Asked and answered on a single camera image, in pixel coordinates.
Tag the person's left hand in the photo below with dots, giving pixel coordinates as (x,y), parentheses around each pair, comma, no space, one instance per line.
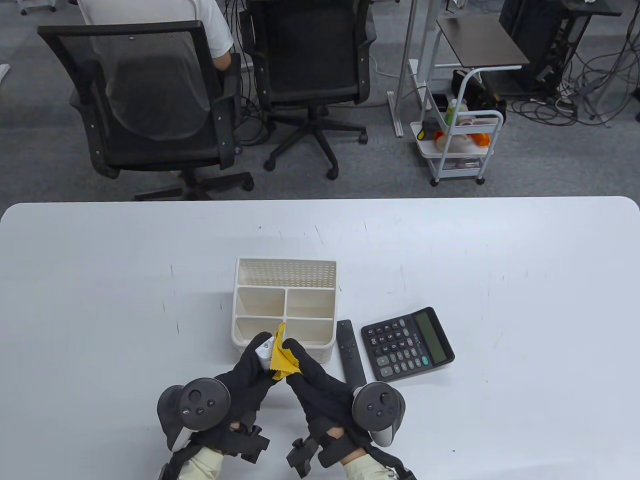
(245,380)

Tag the person's right hand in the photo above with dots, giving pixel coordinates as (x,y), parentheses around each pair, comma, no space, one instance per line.
(325,395)

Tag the white remote control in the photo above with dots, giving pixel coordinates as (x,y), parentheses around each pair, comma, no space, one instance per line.
(263,352)

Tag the yellow cleaning cloth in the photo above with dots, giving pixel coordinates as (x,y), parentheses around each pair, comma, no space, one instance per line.
(285,360)

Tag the black remote control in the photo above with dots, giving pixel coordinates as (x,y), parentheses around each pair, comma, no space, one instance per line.
(350,350)

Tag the black calculator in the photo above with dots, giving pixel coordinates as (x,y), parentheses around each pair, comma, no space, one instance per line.
(400,345)

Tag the person's left forearm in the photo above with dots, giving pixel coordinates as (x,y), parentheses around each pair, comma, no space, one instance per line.
(202,462)

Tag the dark grey handheld controller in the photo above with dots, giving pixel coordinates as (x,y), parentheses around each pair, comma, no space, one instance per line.
(200,405)
(377,410)

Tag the white plastic organizer basket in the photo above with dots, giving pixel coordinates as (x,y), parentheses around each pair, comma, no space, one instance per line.
(285,272)

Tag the black mesh office chair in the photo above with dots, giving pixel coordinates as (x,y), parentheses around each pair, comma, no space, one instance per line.
(310,50)
(165,150)

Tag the white rolling cart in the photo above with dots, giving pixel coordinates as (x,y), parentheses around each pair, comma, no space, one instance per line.
(425,148)

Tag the white round container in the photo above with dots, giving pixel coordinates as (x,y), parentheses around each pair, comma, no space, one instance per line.
(452,142)

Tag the orange plastic item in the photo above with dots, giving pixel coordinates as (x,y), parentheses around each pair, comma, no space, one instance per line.
(479,139)

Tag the green bottle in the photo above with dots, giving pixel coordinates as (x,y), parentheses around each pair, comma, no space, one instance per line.
(451,112)

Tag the black bag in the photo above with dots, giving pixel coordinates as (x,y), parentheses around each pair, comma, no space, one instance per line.
(472,85)

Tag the brown top side table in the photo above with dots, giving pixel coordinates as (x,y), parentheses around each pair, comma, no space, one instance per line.
(480,40)

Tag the black computer tower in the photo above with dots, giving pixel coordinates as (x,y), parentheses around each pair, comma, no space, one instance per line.
(525,30)

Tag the black desk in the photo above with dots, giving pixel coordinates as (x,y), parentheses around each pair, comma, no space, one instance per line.
(600,7)

